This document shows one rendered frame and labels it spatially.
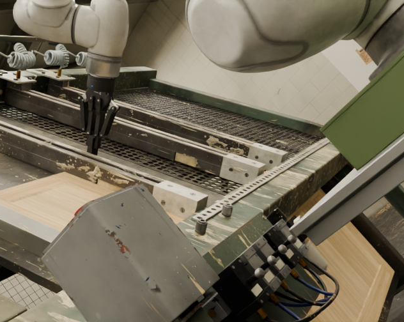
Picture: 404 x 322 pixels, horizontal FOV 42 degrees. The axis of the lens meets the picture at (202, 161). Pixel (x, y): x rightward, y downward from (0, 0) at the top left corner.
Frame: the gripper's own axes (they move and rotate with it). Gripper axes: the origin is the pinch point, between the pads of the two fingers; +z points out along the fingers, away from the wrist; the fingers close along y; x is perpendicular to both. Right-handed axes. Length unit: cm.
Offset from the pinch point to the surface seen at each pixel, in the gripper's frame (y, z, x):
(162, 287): -61, -13, 67
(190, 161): -14.1, 7.2, -35.1
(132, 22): 364, 13, -557
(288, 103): 102, 68, -552
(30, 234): -19.9, 4.2, 43.7
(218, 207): -41.0, 3.1, 2.0
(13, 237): -15.6, 6.4, 43.8
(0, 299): -34, 3, 64
